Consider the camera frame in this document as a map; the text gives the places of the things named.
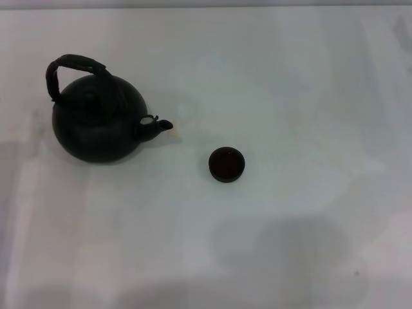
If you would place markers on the small dark brown teacup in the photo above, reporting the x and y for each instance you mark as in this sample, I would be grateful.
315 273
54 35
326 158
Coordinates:
227 164

